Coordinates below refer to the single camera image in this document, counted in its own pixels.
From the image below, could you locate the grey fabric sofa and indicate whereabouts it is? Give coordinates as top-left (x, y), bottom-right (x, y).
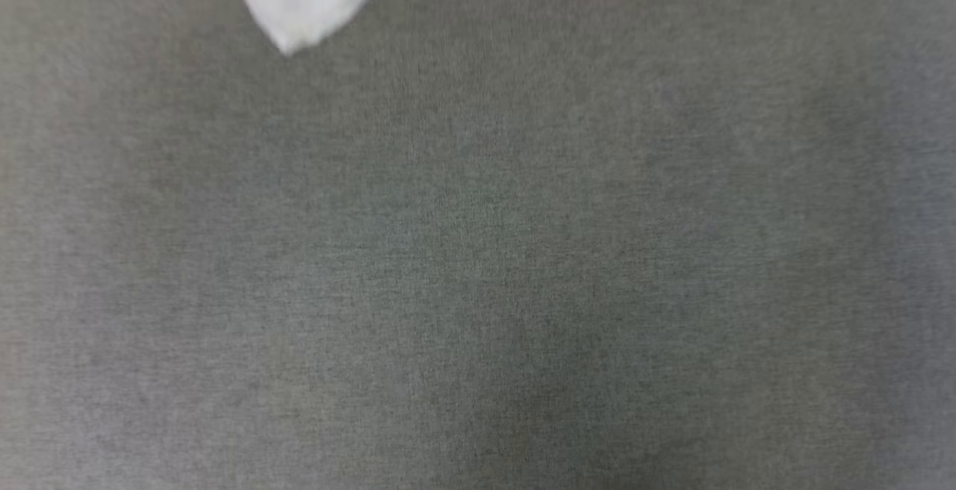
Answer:
top-left (0, 0), bottom-right (956, 490)

